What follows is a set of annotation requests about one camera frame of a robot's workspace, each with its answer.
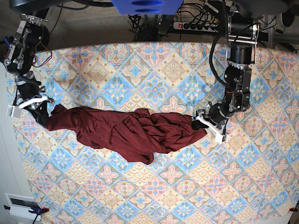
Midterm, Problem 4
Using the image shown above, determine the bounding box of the black round stool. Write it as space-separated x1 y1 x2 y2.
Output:
36 25 50 52

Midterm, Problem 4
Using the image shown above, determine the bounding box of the blue orange clamp upper left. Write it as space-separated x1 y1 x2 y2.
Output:
0 36 14 64

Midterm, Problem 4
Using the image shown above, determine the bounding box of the patterned tablecloth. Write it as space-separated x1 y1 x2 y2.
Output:
13 42 299 224

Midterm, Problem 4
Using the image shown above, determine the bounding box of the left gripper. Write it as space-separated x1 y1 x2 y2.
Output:
191 102 230 137

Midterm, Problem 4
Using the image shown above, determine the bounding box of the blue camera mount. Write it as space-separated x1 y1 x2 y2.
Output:
111 0 183 15

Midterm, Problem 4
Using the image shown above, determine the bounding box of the blue orange clamp lower left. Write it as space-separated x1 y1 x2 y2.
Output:
3 204 49 214

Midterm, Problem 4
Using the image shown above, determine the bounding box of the white power strip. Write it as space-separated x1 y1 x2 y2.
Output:
172 22 218 33

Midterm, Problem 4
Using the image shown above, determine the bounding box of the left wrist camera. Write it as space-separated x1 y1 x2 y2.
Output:
215 133 229 144

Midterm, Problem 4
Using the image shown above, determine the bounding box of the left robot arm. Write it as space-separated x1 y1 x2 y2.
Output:
191 0 294 137

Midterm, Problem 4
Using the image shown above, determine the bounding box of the orange clamp lower right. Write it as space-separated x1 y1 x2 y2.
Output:
289 208 298 212

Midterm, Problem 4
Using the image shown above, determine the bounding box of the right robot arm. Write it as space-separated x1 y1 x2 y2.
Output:
0 0 54 127

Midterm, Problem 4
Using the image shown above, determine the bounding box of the white wall vent box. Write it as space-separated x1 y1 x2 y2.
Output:
4 193 39 221

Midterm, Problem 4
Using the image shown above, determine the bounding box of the dark red t-shirt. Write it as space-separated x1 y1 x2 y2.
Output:
46 105 207 165

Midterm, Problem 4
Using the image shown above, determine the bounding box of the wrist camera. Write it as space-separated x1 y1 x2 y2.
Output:
7 105 22 119
215 133 229 144

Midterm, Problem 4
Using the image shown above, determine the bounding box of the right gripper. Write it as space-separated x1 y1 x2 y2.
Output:
14 85 54 127

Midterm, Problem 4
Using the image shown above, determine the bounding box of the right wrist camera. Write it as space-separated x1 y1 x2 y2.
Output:
7 105 22 119

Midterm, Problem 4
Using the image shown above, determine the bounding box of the blue orange clamp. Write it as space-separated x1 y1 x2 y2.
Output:
3 204 49 214
0 36 14 64

